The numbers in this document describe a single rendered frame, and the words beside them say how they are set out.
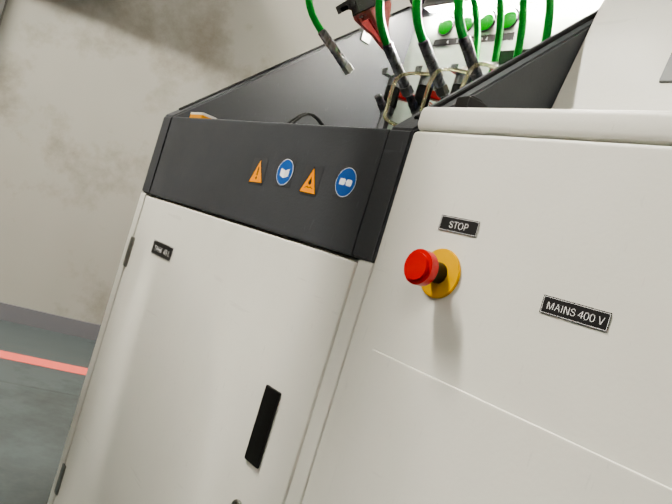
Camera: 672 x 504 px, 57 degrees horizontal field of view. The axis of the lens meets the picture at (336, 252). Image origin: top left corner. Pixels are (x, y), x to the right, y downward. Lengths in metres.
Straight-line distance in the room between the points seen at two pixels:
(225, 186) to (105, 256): 2.33
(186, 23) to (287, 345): 2.74
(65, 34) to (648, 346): 3.12
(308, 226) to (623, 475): 0.47
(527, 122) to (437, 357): 0.24
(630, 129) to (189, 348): 0.70
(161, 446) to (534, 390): 0.65
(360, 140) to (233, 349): 0.35
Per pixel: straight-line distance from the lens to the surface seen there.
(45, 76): 3.36
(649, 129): 0.57
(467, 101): 0.71
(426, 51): 1.00
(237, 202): 0.97
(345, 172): 0.78
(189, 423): 0.98
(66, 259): 3.32
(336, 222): 0.77
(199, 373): 0.97
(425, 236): 0.66
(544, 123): 0.62
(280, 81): 1.40
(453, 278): 0.62
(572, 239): 0.57
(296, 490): 0.77
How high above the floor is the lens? 0.79
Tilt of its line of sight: level
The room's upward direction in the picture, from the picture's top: 17 degrees clockwise
